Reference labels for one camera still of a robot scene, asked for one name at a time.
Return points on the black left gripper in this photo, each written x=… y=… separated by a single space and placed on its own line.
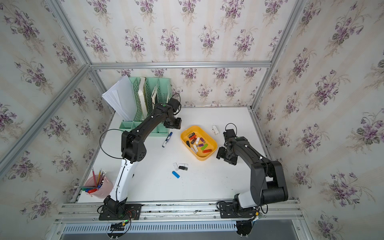
x=177 y=126

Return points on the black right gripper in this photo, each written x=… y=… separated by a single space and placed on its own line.
x=220 y=153

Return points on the yellow plastic storage box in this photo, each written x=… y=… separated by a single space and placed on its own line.
x=199 y=132

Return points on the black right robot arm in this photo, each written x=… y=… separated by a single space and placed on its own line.
x=267 y=181

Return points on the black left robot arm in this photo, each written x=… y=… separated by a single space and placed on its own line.
x=133 y=147

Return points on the blue usb drive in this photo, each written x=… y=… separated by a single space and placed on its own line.
x=175 y=174

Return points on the blue white marker pen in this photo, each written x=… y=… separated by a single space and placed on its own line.
x=167 y=139

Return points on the white small device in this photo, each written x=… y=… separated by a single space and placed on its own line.
x=215 y=130

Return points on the beige notebook in organizer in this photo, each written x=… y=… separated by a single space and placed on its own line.
x=154 y=96

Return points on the green desk file organizer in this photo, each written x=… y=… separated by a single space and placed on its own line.
x=164 y=95

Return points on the white book in organizer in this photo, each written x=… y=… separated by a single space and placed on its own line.
x=142 y=97

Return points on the white paper stack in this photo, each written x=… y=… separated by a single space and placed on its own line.
x=121 y=98

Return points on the pink pen cup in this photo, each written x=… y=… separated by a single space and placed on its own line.
x=98 y=185

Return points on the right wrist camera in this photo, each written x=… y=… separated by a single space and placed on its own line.
x=229 y=134

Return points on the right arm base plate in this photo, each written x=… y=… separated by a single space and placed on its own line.
x=233 y=210

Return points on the aluminium front rail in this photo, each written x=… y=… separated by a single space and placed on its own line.
x=179 y=211

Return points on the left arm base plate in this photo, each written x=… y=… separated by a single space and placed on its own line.
x=123 y=212

